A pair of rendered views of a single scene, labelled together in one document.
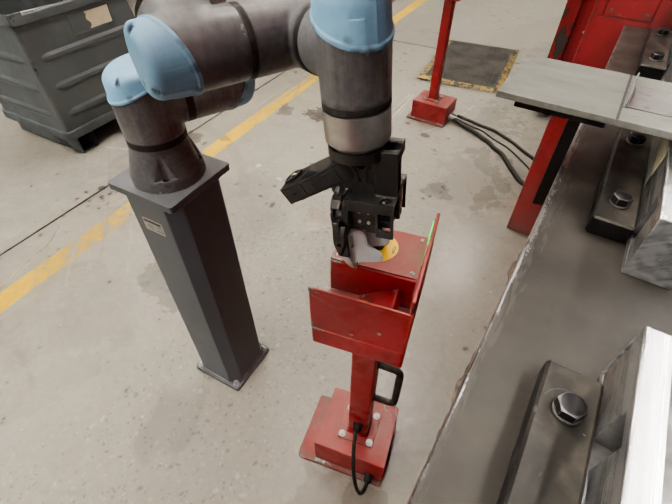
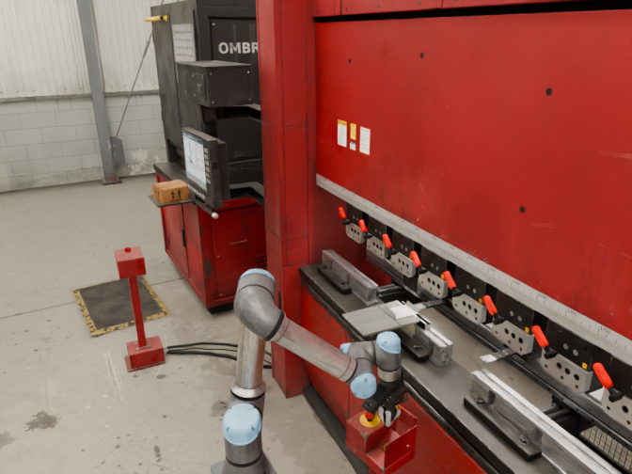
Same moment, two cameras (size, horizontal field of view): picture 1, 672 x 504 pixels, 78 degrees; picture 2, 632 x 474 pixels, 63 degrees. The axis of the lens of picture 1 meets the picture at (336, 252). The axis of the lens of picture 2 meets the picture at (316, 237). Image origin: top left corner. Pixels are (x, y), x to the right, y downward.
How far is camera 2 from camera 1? 1.54 m
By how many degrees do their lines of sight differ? 52
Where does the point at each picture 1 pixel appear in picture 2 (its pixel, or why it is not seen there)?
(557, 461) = (490, 412)
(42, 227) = not seen: outside the picture
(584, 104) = (387, 324)
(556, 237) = (417, 370)
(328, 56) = (393, 356)
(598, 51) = (292, 281)
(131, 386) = not seen: outside the picture
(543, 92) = (372, 327)
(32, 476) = not seen: outside the picture
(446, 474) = (482, 435)
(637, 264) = (441, 362)
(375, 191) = (398, 387)
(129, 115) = (255, 443)
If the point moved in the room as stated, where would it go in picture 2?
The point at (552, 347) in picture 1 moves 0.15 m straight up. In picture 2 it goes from (456, 396) to (461, 361)
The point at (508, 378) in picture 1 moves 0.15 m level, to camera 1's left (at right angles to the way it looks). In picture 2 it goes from (462, 410) to (447, 436)
